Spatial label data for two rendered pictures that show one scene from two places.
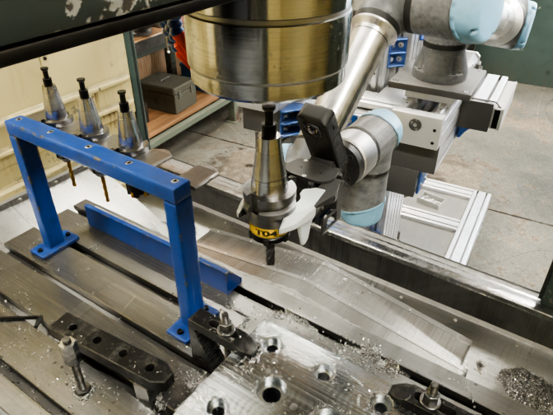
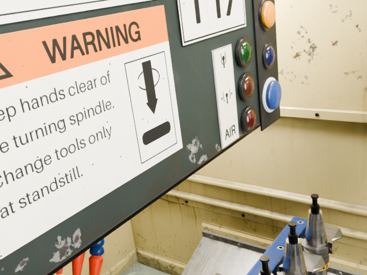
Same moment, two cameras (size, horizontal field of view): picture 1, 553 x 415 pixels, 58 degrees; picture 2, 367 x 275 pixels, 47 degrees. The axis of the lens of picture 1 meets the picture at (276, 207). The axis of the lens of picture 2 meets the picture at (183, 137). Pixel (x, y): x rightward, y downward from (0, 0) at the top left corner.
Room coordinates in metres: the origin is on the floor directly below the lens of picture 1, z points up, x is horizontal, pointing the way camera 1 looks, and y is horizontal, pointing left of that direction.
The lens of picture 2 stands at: (0.78, -0.29, 1.74)
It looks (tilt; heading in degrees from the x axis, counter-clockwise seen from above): 20 degrees down; 94
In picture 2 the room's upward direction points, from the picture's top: 7 degrees counter-clockwise
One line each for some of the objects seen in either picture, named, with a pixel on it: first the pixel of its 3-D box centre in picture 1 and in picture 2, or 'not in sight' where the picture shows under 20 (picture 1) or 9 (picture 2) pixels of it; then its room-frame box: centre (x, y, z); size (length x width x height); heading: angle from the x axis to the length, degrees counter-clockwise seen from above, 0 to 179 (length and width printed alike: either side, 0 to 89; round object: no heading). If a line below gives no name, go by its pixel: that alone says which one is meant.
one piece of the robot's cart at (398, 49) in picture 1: (369, 48); not in sight; (1.61, -0.30, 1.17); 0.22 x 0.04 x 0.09; 61
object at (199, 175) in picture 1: (198, 175); not in sight; (0.74, 0.13, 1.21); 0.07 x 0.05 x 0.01; 146
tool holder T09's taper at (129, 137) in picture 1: (127, 127); not in sight; (0.84, 0.27, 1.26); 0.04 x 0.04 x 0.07
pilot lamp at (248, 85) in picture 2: not in sight; (247, 87); (0.81, 0.10, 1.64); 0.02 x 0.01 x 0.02; 56
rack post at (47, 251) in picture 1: (39, 193); not in sight; (0.95, 0.53, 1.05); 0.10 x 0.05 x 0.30; 146
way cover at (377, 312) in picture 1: (296, 305); not in sight; (0.95, -0.05, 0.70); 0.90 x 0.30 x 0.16; 56
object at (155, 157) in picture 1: (153, 158); not in sight; (0.81, 0.22, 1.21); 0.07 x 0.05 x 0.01; 146
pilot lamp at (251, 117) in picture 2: not in sight; (249, 119); (0.81, 0.10, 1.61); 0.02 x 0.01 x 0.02; 56
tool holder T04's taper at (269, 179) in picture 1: (269, 162); not in sight; (0.50, 0.01, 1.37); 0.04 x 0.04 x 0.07
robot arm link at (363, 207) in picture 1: (355, 188); not in sight; (0.75, -0.14, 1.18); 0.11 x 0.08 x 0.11; 54
